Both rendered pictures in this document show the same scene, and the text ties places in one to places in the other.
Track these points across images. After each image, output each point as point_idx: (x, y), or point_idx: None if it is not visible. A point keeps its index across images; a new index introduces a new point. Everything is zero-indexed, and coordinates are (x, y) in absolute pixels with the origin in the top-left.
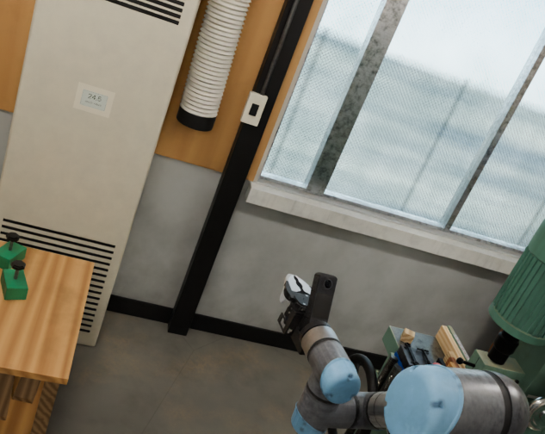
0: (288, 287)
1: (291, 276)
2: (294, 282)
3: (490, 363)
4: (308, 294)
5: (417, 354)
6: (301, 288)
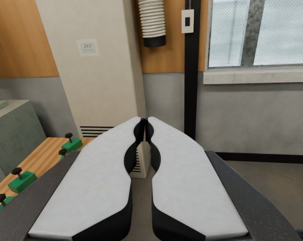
0: (32, 201)
1: (123, 126)
2: (118, 153)
3: None
4: (186, 226)
5: None
6: (152, 181)
